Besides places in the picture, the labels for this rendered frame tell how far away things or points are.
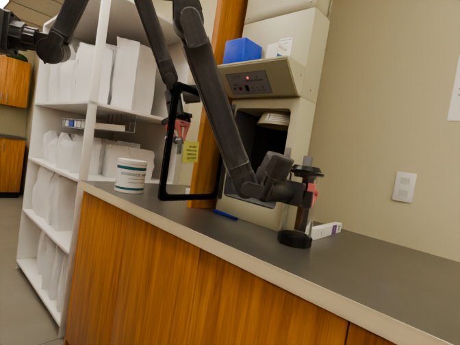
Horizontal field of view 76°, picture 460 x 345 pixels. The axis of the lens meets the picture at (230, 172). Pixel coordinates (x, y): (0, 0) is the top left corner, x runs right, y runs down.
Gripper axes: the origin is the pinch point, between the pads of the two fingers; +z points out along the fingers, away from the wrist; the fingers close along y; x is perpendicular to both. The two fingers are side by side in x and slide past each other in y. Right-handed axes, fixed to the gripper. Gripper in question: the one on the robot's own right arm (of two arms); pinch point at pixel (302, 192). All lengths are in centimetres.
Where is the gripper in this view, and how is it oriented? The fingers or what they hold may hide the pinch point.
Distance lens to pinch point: 92.3
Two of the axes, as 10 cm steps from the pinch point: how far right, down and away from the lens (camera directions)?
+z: 6.7, 0.7, 7.3
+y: -7.2, -1.4, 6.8
